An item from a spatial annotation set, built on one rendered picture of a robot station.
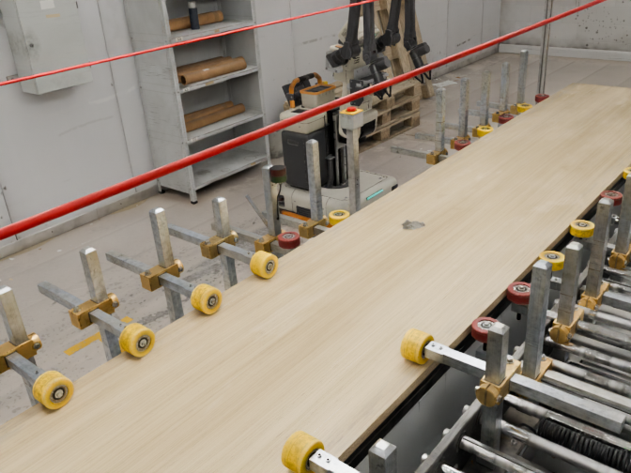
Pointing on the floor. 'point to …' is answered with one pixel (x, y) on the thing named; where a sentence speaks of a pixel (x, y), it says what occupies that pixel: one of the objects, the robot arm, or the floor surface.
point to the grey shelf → (147, 17)
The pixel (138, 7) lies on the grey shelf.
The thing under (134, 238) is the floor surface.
